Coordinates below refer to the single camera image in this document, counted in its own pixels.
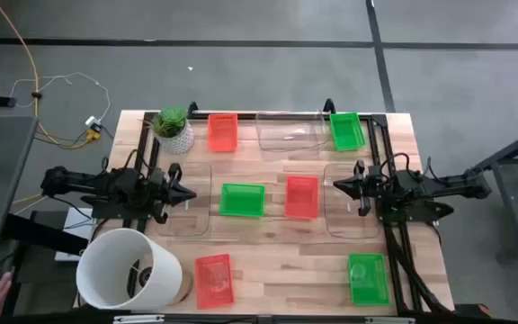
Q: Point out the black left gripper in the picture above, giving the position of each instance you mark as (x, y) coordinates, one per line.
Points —
(162, 189)

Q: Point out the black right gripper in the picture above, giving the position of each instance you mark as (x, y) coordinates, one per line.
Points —
(370, 186)

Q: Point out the clear plastic bin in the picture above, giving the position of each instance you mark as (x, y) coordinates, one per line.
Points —
(349, 220)
(286, 135)
(196, 220)

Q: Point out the red plastic mesh basket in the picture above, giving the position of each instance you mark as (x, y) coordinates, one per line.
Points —
(302, 198)
(223, 132)
(214, 281)

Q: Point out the green plastic mesh basket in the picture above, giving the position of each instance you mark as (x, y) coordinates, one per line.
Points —
(242, 200)
(348, 131)
(368, 280)

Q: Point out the white lamp shade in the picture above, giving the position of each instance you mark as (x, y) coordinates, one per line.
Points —
(106, 252)

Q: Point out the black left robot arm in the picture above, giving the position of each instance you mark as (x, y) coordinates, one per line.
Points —
(106, 182)

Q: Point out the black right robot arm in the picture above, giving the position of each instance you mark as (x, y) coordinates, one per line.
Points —
(443, 184)

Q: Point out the green succulent in white pot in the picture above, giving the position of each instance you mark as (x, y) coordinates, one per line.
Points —
(178, 139)

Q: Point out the round wooden lamp base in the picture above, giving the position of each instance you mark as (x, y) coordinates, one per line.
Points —
(186, 288)

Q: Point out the white flat box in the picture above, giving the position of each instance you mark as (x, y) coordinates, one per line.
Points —
(77, 220)

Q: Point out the white plug adapter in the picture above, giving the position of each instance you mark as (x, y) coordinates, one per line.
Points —
(91, 120)

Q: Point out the black metal beam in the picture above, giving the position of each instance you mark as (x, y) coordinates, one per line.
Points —
(38, 231)

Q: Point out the black frame bracket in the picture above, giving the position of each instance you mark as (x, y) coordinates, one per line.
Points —
(192, 109)
(329, 106)

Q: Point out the black aluminium rail frame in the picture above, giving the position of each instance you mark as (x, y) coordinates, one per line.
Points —
(245, 116)

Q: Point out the silver metal bracket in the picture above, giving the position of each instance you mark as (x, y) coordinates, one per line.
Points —
(389, 320)
(137, 319)

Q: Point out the black metal desk frame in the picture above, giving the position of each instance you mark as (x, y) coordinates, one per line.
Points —
(517, 146)

